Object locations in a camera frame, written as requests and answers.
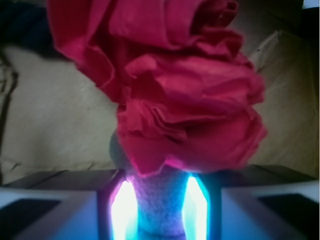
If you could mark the red crumpled tissue paper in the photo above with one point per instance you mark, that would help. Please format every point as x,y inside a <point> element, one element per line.
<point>184,91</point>

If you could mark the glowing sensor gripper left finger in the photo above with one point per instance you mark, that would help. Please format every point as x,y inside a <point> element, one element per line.
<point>69,205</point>

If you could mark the brown paper bag tray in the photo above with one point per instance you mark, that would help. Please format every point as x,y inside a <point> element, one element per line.
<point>56,119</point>

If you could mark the gray plush mouse toy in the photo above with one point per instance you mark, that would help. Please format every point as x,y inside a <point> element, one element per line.
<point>160,197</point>

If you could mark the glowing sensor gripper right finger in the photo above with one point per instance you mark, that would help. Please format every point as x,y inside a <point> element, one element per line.
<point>259,202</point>

